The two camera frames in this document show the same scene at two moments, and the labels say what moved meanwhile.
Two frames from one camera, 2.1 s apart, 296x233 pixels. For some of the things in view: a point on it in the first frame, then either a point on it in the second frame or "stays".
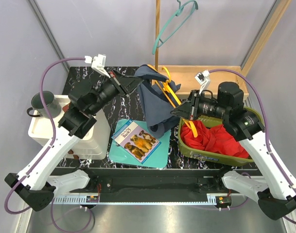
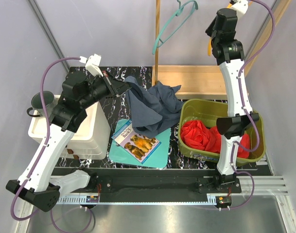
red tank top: [217, 138] stays
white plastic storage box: [95, 145] stays
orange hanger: [169, 92] → [210, 41]
